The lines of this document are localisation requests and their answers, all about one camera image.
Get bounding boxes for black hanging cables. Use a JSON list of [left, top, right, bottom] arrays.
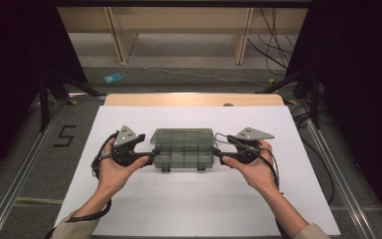
[[247, 7, 296, 78]]

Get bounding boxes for white floor cable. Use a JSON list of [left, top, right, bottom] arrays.
[[128, 33, 297, 89]]

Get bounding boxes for black floor cable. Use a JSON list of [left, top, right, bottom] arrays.
[[289, 101, 336, 205]]

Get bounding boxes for aluminium floor rail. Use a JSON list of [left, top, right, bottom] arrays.
[[0, 93, 107, 239], [306, 119, 377, 239]]

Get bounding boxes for person's left hand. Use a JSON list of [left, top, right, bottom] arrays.
[[95, 137, 150, 200]]

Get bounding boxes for black metal stand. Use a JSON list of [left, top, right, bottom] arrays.
[[255, 66, 322, 130], [38, 68, 107, 133]]

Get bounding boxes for black curtain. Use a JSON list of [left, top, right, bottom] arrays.
[[0, 0, 89, 190], [286, 0, 382, 233]]

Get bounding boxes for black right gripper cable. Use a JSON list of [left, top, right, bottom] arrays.
[[258, 147, 282, 193]]

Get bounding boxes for black metal frame bar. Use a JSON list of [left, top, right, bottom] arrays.
[[56, 0, 312, 8]]

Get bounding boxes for grey transparent plastic compartment box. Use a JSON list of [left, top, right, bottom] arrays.
[[149, 127, 217, 172]]

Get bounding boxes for white table mat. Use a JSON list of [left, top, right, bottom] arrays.
[[51, 105, 341, 237]]

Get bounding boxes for thin wire loop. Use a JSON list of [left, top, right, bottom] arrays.
[[214, 131, 241, 147]]

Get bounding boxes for beige wooden desk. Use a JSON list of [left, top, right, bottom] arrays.
[[57, 6, 309, 66]]

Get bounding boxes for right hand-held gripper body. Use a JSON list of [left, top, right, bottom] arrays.
[[230, 126, 276, 165]]

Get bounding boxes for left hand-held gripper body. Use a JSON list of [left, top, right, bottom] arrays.
[[110, 124, 154, 167]]

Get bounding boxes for blue card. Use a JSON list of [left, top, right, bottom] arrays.
[[103, 72, 123, 85]]

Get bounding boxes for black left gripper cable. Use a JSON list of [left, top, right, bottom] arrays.
[[46, 130, 120, 239]]

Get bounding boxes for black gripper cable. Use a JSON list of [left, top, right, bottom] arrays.
[[46, 130, 120, 239], [258, 147, 282, 193]]

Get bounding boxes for person's right hand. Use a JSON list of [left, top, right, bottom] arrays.
[[221, 139, 280, 198]]

